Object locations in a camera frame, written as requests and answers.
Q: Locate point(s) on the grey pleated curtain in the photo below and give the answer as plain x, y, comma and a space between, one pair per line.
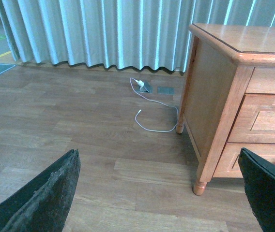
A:
123, 33

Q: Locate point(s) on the wooden drawer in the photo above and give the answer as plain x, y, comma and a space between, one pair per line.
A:
255, 122
228, 163

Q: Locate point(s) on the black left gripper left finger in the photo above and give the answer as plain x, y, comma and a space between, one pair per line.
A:
43, 204

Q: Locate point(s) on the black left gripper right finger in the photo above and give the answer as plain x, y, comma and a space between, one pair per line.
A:
259, 186

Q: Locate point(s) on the white plug in socket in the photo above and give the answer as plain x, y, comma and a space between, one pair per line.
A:
140, 83

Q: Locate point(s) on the open grey floor socket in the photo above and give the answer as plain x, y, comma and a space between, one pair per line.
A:
147, 88

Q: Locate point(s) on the wooden nightstand cabinet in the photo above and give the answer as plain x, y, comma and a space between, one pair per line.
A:
225, 63

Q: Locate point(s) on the closed grey floor socket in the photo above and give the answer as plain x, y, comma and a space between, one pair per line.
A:
165, 90

